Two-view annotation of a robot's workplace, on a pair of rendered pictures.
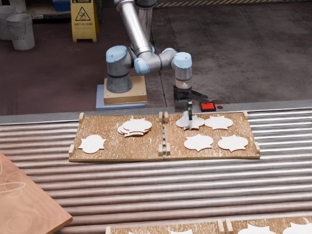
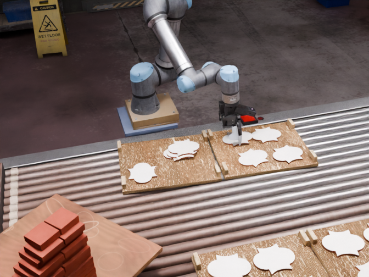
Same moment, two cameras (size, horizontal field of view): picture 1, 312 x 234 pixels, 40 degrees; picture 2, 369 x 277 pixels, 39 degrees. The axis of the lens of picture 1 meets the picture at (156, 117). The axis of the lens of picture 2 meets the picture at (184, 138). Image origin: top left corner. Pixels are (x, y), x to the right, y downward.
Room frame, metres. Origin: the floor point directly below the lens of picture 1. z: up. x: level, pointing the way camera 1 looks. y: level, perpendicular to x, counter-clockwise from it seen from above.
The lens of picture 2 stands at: (-0.22, 0.40, 2.27)
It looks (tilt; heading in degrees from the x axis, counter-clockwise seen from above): 33 degrees down; 350
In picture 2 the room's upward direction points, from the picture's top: 2 degrees counter-clockwise
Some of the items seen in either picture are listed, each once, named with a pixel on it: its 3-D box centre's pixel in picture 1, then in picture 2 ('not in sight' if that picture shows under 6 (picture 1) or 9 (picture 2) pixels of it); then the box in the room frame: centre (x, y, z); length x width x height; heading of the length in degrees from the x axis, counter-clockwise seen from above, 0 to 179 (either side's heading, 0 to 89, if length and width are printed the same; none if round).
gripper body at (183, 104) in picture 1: (183, 97); (229, 112); (1.71, -0.13, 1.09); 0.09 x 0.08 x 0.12; 90
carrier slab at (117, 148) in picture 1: (119, 136); (166, 161); (1.63, 0.17, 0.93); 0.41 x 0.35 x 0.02; 89
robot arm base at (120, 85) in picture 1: (119, 79); (144, 99); (2.14, 0.20, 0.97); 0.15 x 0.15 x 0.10
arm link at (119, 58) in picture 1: (118, 59); (143, 78); (2.14, 0.20, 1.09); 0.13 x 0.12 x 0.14; 114
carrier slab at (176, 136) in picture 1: (208, 134); (259, 148); (1.63, -0.25, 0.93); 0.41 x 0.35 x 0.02; 90
